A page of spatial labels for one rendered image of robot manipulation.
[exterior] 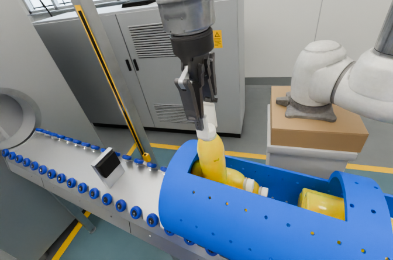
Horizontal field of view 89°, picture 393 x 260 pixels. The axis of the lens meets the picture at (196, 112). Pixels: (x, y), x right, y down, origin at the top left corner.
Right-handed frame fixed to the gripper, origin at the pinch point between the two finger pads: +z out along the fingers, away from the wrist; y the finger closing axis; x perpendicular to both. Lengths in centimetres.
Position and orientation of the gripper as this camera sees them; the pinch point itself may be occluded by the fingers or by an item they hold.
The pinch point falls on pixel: (206, 121)
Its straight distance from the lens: 46.0
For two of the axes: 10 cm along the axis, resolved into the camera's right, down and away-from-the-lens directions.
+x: 8.9, 1.3, -4.3
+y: -4.2, 5.8, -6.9
